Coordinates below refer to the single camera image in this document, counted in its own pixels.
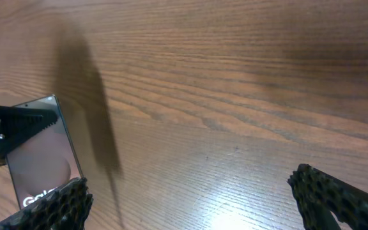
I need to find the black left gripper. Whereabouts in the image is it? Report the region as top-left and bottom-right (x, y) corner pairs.
(0, 106), (58, 165)

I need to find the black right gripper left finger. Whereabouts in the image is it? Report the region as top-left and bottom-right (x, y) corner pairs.
(0, 178), (93, 230)

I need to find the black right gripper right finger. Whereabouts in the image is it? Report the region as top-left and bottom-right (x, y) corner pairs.
(287, 164), (368, 229)

